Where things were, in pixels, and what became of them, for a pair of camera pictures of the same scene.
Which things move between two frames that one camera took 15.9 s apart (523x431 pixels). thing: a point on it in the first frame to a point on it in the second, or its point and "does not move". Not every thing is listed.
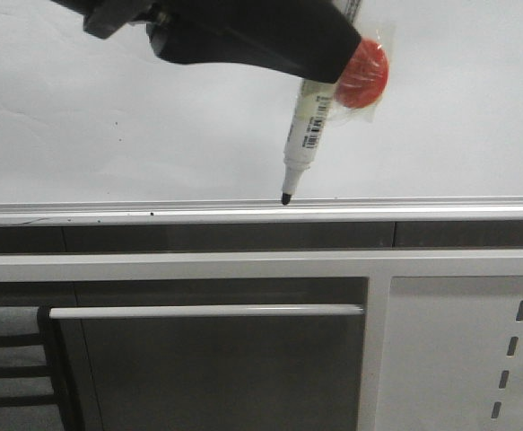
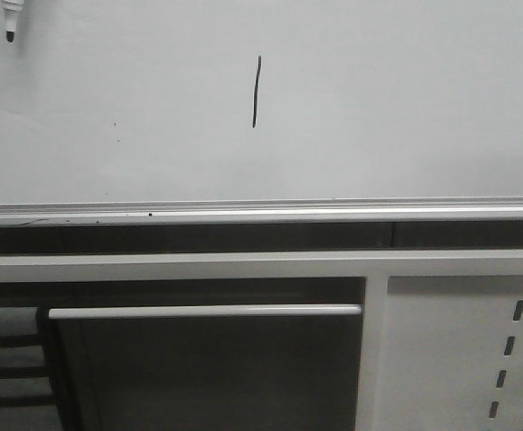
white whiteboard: x=72 y=128 does not move
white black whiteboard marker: x=308 y=125 to x=10 y=9
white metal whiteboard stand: x=452 y=339 does not move
